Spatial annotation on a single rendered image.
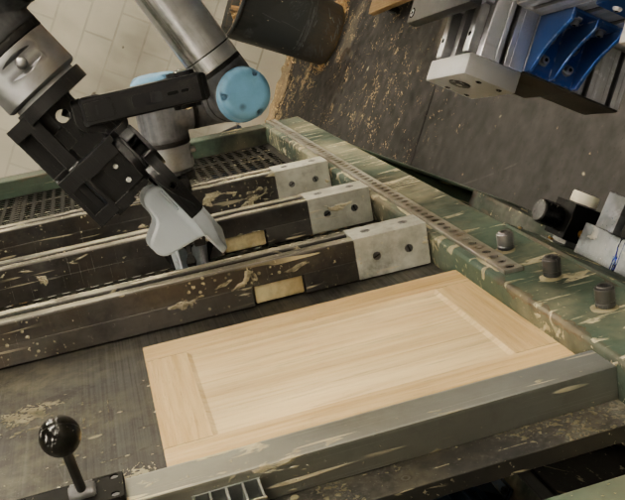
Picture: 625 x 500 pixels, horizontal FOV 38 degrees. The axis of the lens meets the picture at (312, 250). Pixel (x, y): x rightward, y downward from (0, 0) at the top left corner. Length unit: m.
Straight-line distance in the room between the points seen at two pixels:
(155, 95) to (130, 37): 5.67
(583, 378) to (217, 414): 0.42
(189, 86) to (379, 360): 0.49
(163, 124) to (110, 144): 0.61
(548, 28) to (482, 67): 0.11
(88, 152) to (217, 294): 0.64
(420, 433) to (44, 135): 0.47
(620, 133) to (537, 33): 1.38
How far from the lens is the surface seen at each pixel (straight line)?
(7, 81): 0.81
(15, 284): 1.73
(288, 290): 1.45
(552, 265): 1.25
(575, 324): 1.12
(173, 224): 0.83
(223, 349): 1.27
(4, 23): 0.81
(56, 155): 0.82
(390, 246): 1.48
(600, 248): 1.40
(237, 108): 1.28
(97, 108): 0.81
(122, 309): 1.42
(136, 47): 6.48
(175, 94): 0.82
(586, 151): 2.89
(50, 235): 2.01
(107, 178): 0.81
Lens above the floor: 1.55
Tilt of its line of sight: 19 degrees down
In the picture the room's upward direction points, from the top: 72 degrees counter-clockwise
